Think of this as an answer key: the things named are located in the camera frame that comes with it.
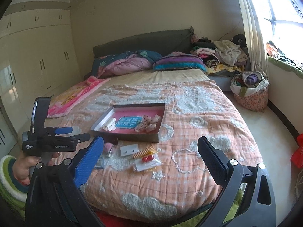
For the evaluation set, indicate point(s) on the beige bed sheet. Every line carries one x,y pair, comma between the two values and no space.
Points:
161,76

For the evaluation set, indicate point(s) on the purple teal striped pillow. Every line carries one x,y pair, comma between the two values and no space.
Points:
179,62

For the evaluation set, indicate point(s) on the pile of clothes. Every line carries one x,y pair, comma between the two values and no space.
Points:
222,57

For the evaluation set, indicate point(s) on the pink cartoon blanket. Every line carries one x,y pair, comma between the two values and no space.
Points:
62,104

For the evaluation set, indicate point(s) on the dark green headboard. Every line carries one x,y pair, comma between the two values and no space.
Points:
163,42

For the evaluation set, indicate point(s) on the striped fuzzy left sleeve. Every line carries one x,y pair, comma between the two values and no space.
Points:
12,191

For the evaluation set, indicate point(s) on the white comb hair clip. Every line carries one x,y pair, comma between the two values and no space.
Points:
110,125

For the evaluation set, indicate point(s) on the left hand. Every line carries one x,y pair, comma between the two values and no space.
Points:
22,165

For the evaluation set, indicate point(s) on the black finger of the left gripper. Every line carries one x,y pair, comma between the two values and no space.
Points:
80,137

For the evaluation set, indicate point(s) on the cream curtain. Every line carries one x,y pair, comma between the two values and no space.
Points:
253,37

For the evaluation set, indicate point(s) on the pink pompom hair clip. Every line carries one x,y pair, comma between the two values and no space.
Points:
107,148

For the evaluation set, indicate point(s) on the white earring card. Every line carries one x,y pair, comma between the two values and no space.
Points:
127,150

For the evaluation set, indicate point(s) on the cream wardrobe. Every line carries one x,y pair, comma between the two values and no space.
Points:
38,58

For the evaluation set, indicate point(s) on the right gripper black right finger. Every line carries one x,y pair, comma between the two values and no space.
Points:
215,161

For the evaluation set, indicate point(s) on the shallow cardboard box tray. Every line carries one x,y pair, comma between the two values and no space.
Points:
153,137

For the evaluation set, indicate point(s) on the pink and blue book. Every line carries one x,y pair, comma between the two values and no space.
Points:
126,121

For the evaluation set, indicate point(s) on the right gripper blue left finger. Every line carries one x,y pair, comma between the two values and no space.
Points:
86,159

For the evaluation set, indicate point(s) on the floral laundry basket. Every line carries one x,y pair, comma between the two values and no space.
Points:
250,90

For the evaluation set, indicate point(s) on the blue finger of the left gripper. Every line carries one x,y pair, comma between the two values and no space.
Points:
64,130

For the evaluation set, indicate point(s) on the pink and navy duvet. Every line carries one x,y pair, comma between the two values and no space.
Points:
124,63

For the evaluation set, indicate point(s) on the clutter on window sill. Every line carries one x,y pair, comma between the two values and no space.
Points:
279,59

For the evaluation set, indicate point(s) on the red plastic bag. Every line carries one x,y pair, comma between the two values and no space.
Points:
297,157

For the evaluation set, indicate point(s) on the polka dot tulle bow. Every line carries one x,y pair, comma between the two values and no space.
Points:
148,124

